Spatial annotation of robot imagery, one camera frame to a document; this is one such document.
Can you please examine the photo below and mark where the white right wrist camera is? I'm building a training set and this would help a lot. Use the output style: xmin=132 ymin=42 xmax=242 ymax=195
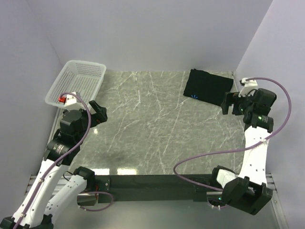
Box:
xmin=238 ymin=78 xmax=258 ymax=97

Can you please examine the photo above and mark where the black t shirt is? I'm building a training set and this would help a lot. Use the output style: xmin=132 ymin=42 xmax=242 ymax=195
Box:
xmin=183 ymin=69 xmax=234 ymax=106

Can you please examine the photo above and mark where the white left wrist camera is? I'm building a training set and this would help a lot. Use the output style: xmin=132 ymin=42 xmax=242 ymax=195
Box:
xmin=58 ymin=92 xmax=81 ymax=107

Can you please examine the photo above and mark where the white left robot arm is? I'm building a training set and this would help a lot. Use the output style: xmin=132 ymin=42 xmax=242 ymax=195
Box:
xmin=0 ymin=100 xmax=108 ymax=229

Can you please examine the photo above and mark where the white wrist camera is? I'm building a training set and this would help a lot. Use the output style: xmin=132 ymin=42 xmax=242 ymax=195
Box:
xmin=58 ymin=92 xmax=81 ymax=107
xmin=238 ymin=78 xmax=258 ymax=97

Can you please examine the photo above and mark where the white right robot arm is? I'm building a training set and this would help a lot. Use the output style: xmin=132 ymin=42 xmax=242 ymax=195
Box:
xmin=209 ymin=88 xmax=276 ymax=215

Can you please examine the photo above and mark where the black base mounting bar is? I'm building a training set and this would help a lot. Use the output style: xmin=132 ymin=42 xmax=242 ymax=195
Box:
xmin=95 ymin=175 xmax=214 ymax=202

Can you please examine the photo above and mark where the white plastic basket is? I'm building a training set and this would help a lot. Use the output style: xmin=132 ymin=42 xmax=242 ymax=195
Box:
xmin=45 ymin=60 xmax=107 ymax=108

